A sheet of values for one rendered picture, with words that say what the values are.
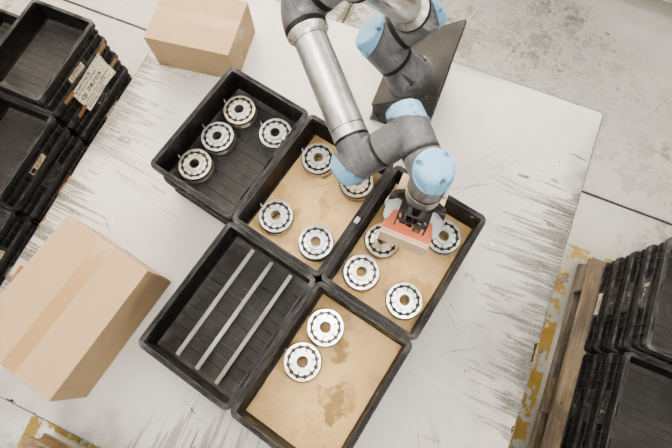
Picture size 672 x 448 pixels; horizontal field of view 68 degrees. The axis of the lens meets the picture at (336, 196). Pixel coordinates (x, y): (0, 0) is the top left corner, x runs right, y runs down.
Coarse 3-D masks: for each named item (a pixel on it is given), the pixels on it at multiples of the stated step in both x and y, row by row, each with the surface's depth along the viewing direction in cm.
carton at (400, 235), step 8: (408, 176) 122; (400, 184) 121; (448, 192) 120; (392, 216) 119; (400, 216) 119; (384, 224) 118; (392, 224) 118; (400, 224) 118; (384, 232) 117; (392, 232) 117; (400, 232) 117; (408, 232) 117; (384, 240) 124; (392, 240) 121; (400, 240) 118; (408, 240) 117; (416, 240) 117; (424, 240) 117; (408, 248) 121; (416, 248) 118; (424, 248) 116
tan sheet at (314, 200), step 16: (320, 160) 155; (288, 176) 154; (304, 176) 154; (288, 192) 152; (304, 192) 152; (320, 192) 152; (336, 192) 152; (304, 208) 150; (320, 208) 150; (336, 208) 150; (352, 208) 150; (256, 224) 149; (304, 224) 149; (320, 224) 149; (336, 224) 148; (272, 240) 147; (288, 240) 147; (336, 240) 147
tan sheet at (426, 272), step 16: (464, 240) 146; (352, 256) 145; (400, 256) 145; (416, 256) 145; (432, 256) 145; (448, 256) 145; (384, 272) 144; (400, 272) 144; (416, 272) 144; (432, 272) 144; (384, 288) 142; (432, 288) 142; (368, 304) 141; (384, 304) 141; (400, 320) 139; (416, 320) 139
